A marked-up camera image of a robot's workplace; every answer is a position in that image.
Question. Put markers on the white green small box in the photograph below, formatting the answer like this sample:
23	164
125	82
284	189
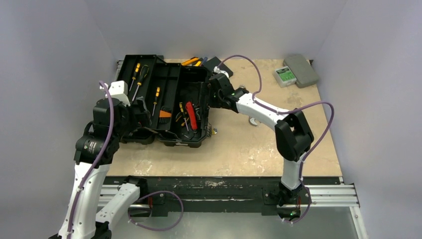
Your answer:
284	77

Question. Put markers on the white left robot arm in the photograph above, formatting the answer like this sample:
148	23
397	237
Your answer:
93	157

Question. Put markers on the yellow tools behind toolbox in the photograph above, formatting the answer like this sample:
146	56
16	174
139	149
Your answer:
195	61

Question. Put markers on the grey sharpening stone block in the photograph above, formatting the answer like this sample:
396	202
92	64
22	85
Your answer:
306	76

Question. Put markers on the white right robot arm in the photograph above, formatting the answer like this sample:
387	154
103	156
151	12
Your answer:
292	131

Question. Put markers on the red handled pliers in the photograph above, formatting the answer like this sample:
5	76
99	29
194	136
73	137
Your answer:
192	115

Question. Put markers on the black plastic toolbox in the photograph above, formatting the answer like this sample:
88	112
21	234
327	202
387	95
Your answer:
194	86

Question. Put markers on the small yellow black screwdriver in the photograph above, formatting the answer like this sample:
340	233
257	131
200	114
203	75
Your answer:
134	75

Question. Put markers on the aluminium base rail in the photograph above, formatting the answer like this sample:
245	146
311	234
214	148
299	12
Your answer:
321	195

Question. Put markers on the black flat case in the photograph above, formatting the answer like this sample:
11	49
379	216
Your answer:
213	62

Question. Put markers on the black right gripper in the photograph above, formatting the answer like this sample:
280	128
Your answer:
215	88

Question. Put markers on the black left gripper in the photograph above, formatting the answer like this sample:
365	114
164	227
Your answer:
138	119

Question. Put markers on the black toolbox tray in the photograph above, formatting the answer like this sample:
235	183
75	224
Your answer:
161	74

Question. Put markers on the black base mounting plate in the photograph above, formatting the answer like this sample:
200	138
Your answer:
223	195

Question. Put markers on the red handled adjustable wrench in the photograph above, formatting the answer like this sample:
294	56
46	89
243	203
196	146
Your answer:
254	122

